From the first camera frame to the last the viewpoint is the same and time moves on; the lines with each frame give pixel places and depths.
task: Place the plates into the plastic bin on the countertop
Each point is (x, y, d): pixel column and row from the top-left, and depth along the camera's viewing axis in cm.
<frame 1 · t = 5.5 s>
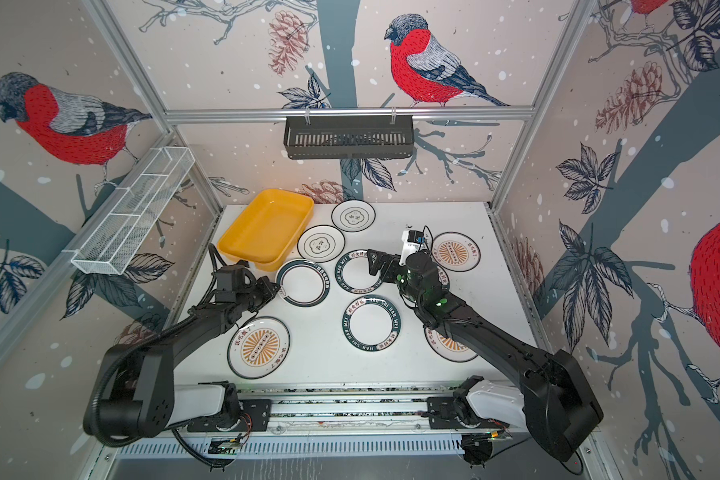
left hand: (278, 283, 89), fingers closed
right hand: (376, 256, 80), fingers open
yellow plastic bin: (268, 230, 116), on the table
white plate flower emblem far: (353, 216, 120), on the table
white plate flower emblem near: (321, 243, 112), on the table
dark green rim plate left: (303, 283, 100), on the table
green rim lettered plate centre: (352, 271, 104), on the table
green rim lettered plate front: (371, 323, 90), point 2 cm above the table
orange sunburst plate far right: (456, 251, 109), on the table
orange sunburst plate left: (259, 347, 87), on the table

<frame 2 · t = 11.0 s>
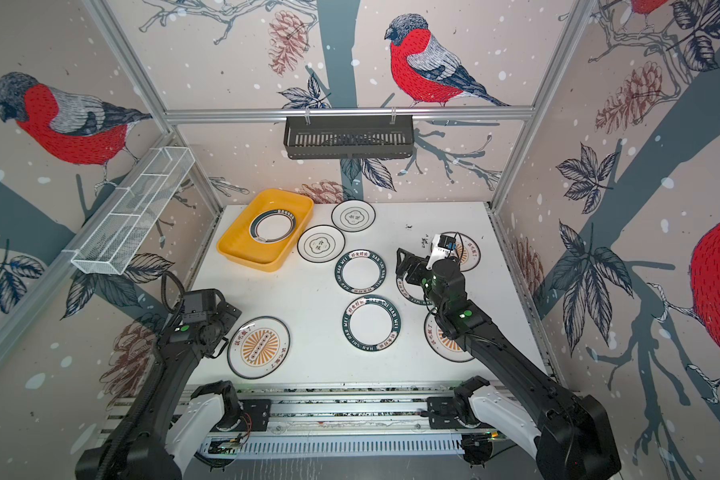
left hand: (222, 320, 83), fingers open
right hand: (407, 256, 79), fingers open
dark green rim plate left: (272, 226, 117), on the table
the other named things where they were.

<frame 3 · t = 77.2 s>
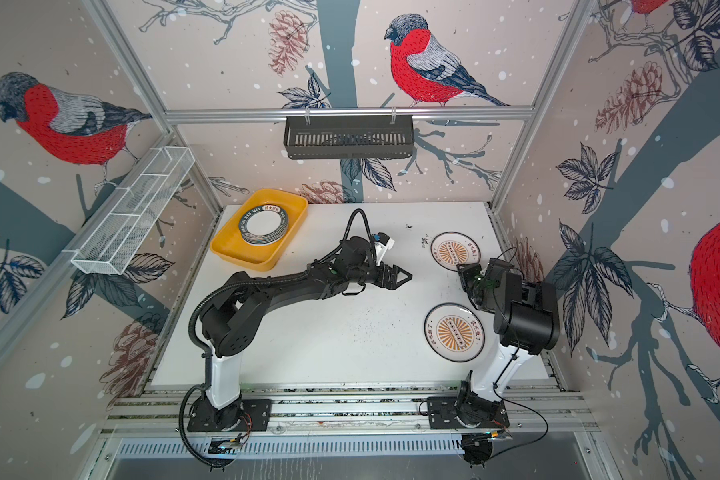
left hand: (403, 275, 83), fingers open
right hand: (458, 268, 99), fingers open
white plate flower emblem far: (263, 241, 109), point 3 cm above the table
green rim lettered plate right: (264, 221, 113), point 5 cm above the table
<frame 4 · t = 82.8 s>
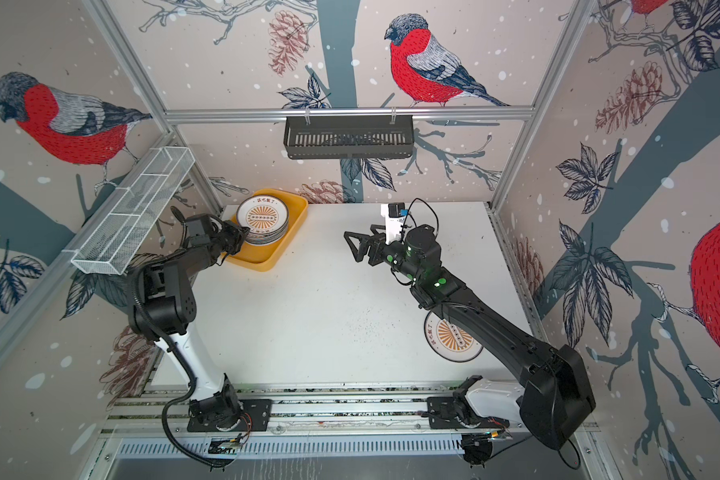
left hand: (247, 223, 98), fingers closed
right hand: (353, 235, 71), fingers open
orange sunburst plate far right: (264, 214, 108), point 10 cm above the table
